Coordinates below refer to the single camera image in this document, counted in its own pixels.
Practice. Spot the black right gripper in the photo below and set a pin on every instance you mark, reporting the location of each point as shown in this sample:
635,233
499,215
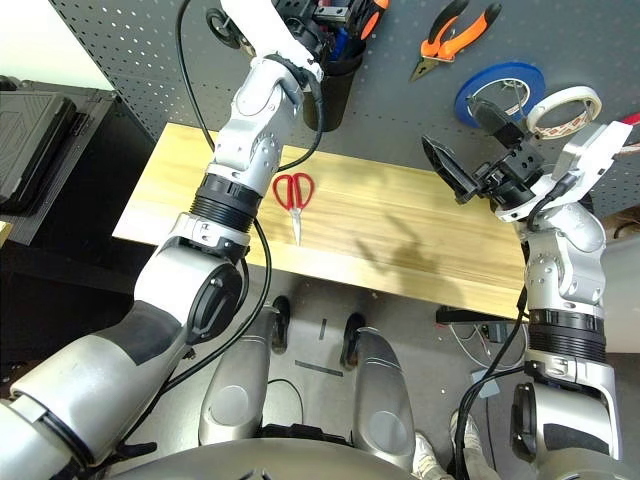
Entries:
520,167

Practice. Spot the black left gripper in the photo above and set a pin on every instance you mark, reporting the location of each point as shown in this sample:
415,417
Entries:
300,12

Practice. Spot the orange and black pliers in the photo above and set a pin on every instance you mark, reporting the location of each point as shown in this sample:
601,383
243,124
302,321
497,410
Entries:
450,47

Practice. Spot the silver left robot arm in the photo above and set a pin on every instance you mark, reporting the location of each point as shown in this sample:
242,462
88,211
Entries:
250,130

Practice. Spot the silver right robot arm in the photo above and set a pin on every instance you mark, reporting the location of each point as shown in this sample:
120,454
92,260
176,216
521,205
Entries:
560,280

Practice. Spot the dark grey metal pegboard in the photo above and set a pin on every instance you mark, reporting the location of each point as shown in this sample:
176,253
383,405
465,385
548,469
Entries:
150,50

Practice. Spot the blue tape roll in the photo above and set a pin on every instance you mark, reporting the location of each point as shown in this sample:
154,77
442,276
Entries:
462,95

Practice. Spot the orange and black screwdriver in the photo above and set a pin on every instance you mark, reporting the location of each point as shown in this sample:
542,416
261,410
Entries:
371,22

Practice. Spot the black plastic cup holder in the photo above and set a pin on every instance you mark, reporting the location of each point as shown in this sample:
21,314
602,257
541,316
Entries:
345,90

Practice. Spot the white tape roll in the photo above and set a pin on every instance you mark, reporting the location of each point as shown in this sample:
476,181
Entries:
565,92

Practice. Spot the dark floor socket box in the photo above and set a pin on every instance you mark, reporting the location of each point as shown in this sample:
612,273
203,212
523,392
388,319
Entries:
500,332

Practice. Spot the short grey floor tape strip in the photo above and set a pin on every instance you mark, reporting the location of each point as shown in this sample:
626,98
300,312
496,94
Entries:
323,329

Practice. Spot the long grey floor tape strip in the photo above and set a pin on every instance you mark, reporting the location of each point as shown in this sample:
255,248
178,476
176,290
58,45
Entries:
320,367

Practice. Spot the silver right robot leg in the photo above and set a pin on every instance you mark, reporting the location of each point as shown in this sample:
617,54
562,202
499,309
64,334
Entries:
380,400

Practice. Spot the silver robot leg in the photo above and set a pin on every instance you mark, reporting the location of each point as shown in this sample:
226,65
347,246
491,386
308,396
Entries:
235,395
380,400

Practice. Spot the white sneaker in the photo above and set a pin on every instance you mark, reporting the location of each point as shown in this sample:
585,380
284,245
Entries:
467,430
430,457

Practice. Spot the black ribbed hard case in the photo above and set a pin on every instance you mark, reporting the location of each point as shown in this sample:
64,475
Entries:
35,150

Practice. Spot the olive trouser leg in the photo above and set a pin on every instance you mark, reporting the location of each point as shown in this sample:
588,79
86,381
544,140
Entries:
477,465

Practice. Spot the black equipment cabinet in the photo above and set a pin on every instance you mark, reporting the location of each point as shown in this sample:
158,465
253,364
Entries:
75,260

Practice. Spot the silver left robot leg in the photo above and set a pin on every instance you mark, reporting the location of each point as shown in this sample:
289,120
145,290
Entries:
235,395

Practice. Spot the light wood side table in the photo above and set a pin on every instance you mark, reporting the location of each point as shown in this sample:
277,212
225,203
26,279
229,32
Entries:
4,232

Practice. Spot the grey robot torso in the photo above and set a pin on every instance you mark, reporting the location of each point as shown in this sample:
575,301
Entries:
275,460

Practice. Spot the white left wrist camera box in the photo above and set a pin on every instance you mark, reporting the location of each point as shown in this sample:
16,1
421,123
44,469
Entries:
260,25

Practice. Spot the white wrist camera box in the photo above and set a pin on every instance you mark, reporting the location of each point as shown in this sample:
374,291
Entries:
260,25
590,150

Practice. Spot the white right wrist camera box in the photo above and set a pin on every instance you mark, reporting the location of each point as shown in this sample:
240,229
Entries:
590,150

